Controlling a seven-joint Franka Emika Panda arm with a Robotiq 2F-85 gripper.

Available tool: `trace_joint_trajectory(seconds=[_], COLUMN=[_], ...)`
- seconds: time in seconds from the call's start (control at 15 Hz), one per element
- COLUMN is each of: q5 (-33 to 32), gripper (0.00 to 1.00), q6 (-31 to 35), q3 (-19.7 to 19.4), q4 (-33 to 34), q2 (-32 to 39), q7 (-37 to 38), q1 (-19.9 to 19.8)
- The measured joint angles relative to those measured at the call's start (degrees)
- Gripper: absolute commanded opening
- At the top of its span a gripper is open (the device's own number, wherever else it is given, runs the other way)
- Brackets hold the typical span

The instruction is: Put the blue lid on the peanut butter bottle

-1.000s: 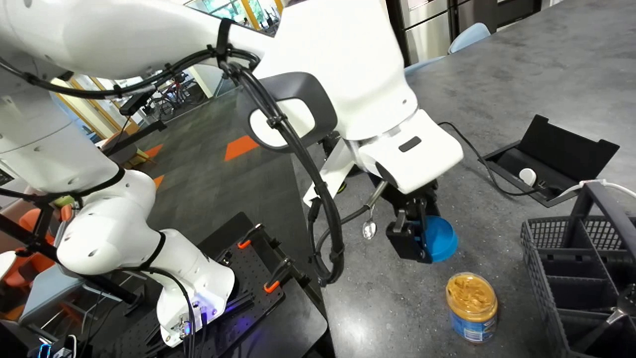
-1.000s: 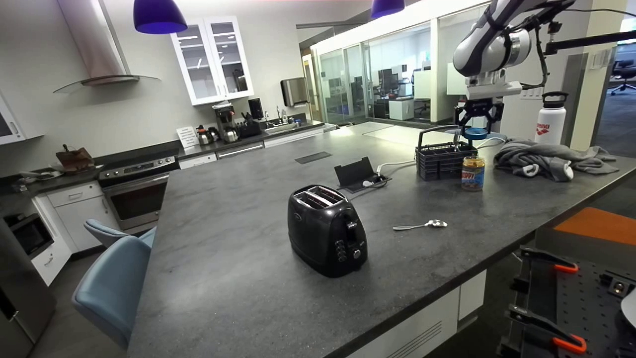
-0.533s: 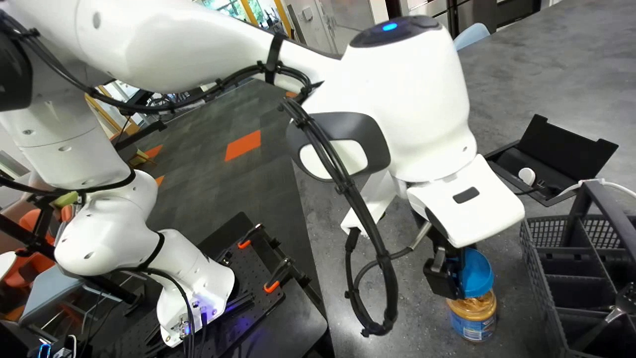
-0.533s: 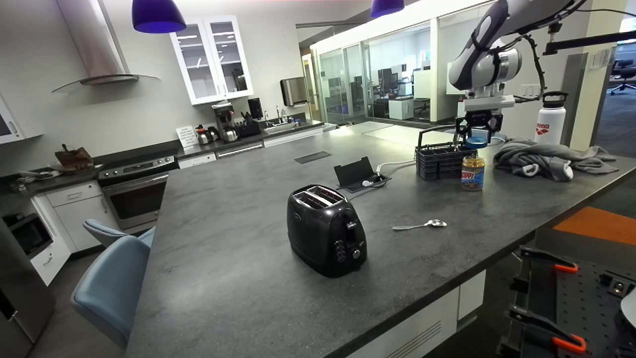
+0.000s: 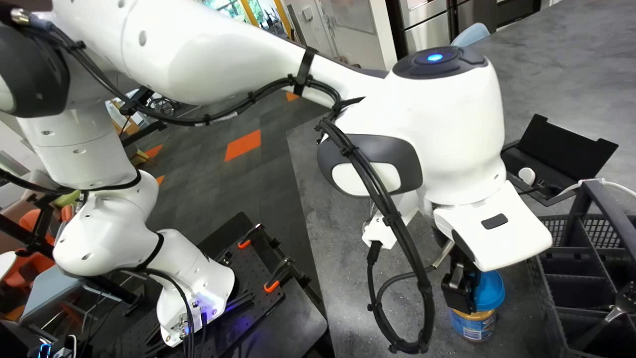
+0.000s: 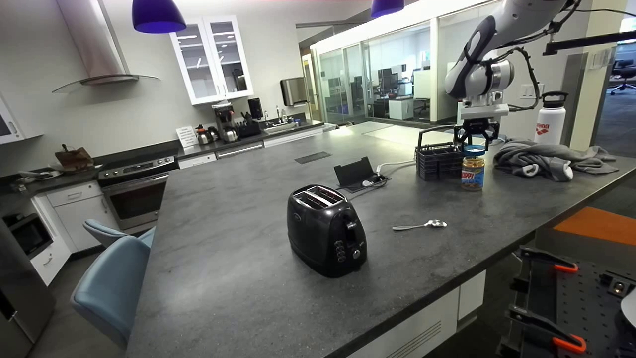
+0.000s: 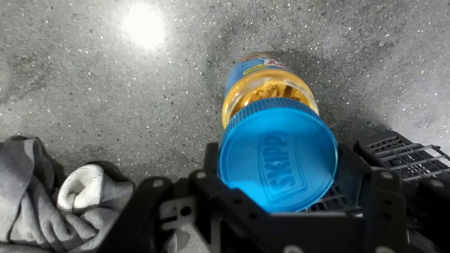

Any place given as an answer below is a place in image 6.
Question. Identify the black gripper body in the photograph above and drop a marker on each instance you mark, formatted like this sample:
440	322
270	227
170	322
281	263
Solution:
478	126

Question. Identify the blue plastic jar lid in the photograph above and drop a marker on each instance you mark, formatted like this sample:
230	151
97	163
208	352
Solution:
474	149

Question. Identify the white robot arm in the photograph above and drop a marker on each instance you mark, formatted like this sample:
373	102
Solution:
524	16

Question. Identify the peanut butter jar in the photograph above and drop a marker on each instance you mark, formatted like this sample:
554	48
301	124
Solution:
474	171

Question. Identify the white water bottle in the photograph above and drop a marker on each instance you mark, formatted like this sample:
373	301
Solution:
550	126

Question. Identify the black mesh basket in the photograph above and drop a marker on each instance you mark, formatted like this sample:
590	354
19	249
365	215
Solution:
438	161

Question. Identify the grey cloth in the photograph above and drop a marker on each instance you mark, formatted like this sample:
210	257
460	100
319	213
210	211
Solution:
530	155

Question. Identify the white plug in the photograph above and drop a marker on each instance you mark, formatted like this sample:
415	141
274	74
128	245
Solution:
367	183

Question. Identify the black pop-up outlet box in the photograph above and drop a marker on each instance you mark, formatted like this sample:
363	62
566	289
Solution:
351	171

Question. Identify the blue pendant lamp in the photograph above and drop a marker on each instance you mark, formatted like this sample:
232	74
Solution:
160	14
387	6

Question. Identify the black office chair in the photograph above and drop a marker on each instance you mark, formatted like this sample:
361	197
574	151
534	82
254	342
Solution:
623	72

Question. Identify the black toaster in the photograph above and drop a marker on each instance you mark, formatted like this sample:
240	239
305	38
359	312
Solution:
325	229

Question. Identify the steel microwave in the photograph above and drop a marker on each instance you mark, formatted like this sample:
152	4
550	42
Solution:
293	90

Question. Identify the coffee machine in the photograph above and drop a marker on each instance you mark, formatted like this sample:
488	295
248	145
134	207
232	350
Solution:
226	120

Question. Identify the steel oven range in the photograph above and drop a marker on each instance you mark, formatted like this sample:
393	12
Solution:
136	189

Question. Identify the light blue chair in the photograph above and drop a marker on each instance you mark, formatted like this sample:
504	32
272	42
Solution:
107	231
113	285

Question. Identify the steel range hood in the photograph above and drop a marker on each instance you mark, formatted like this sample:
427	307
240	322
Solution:
93	46

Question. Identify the brown basket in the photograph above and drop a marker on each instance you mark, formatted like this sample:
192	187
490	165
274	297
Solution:
73	157

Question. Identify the black camera boom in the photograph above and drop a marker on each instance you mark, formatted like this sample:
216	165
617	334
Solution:
590	42

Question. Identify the white glass wall cabinet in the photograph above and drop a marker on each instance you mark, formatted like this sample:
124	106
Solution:
212	60

